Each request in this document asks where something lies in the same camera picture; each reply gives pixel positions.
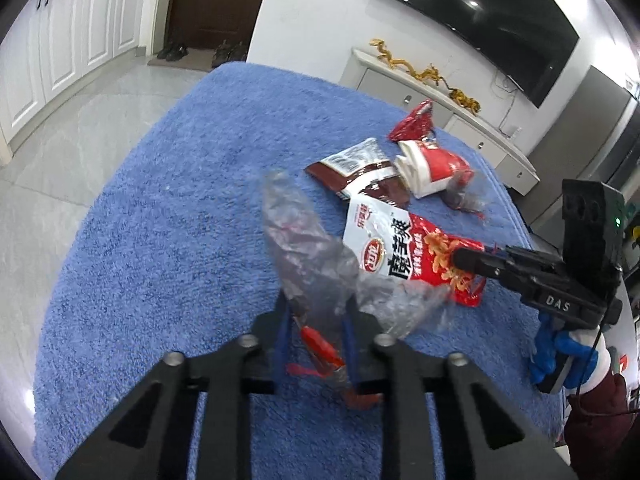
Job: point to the person's right forearm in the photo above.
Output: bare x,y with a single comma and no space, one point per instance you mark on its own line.
600,425

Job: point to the golden tiger figurine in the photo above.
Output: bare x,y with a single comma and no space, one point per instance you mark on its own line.
465,100

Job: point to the dark brown door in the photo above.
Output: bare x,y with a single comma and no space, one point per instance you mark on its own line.
220,0

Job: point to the pair of dark shoes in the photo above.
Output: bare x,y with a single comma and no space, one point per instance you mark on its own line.
230,53
172,52

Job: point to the red and white paper wrapper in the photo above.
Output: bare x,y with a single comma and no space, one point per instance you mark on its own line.
435,165

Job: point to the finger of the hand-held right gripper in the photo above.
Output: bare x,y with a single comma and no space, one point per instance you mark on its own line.
475,262

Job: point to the clear plastic bag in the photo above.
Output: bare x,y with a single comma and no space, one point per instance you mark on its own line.
305,255

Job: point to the white power strip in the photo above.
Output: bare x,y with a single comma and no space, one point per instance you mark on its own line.
516,134

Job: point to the grey doormat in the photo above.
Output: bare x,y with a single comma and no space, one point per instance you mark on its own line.
195,64

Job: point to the black wall television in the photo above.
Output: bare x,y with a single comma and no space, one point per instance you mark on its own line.
475,10

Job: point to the small clear dark wrapper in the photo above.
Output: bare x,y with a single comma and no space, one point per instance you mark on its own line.
462,195

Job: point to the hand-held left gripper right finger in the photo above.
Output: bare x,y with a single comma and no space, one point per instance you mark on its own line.
351,345

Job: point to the person's right hand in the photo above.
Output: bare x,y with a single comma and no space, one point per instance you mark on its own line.
545,347

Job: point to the blue towel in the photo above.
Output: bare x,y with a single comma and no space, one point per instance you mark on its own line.
175,210

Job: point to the grey refrigerator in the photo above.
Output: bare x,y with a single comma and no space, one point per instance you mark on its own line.
580,125

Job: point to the golden dragon figurine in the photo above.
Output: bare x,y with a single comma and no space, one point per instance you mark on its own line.
400,62

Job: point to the white television cabinet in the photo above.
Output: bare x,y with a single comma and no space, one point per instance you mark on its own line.
480,135

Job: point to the red and white snack packet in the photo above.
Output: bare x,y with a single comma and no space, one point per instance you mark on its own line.
400,245

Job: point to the dark brown snack wrapper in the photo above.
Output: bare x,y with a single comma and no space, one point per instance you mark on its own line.
360,170

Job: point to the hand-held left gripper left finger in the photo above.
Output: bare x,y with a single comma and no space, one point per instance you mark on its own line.
281,340

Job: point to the white wall cabinet unit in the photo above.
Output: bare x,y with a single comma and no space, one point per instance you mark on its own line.
60,50

